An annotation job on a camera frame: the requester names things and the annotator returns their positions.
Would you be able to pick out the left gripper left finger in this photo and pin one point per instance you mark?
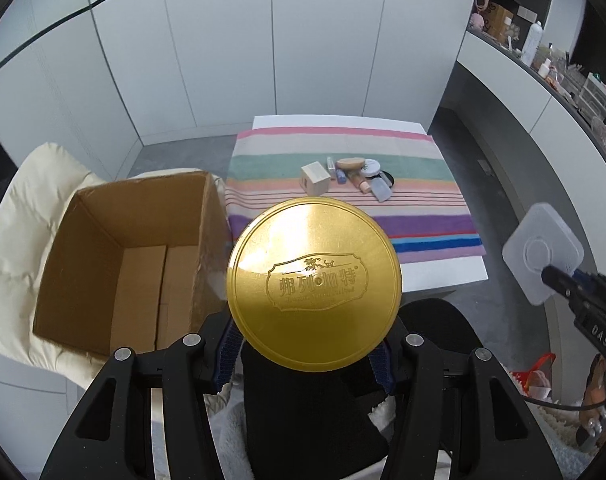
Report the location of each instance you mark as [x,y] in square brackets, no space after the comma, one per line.
[108,436]

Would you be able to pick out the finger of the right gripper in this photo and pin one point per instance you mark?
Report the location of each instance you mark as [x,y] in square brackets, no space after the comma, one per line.
[587,281]
[566,285]

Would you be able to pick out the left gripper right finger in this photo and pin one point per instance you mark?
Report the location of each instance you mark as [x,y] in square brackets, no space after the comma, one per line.
[495,435]

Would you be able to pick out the red jar gold lid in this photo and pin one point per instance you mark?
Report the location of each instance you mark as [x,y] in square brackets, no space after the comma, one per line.
[313,284]

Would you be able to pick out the black round powder puff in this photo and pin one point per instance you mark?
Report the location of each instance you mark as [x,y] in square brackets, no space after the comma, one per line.
[387,178]

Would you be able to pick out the clear bottle pink cap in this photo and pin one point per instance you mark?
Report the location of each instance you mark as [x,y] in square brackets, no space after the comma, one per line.
[359,181]

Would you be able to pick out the white round compact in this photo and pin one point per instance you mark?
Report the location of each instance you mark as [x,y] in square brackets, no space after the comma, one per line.
[371,168]

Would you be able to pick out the small purple bottle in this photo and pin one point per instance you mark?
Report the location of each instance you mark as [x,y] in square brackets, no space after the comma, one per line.
[340,176]

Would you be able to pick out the small clear vial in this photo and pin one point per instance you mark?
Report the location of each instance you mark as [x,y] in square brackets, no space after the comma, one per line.
[331,167]

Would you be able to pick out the beige carton box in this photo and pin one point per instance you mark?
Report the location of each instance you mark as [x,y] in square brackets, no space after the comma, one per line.
[315,179]

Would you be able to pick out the person's right hand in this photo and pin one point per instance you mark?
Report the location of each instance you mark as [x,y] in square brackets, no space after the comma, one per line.
[591,433]

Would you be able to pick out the person's black trouser legs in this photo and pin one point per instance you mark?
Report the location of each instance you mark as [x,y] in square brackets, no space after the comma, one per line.
[310,425]

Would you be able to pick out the brown cardboard box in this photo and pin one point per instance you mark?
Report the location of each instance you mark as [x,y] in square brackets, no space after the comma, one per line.
[135,263]

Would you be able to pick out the colourful striped cloth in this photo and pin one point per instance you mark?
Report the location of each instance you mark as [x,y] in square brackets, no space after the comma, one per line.
[353,194]

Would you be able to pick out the cream padded chair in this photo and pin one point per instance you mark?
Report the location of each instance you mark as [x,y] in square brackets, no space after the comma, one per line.
[30,215]

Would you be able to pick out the white spray bottle on shelf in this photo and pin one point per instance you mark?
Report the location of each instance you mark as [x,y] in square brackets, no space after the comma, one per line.
[531,43]

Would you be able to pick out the beige powder puff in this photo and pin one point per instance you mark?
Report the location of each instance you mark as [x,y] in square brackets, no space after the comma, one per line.
[350,163]

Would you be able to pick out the brown box on shelf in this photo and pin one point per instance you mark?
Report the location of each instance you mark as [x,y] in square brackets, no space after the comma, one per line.
[496,20]

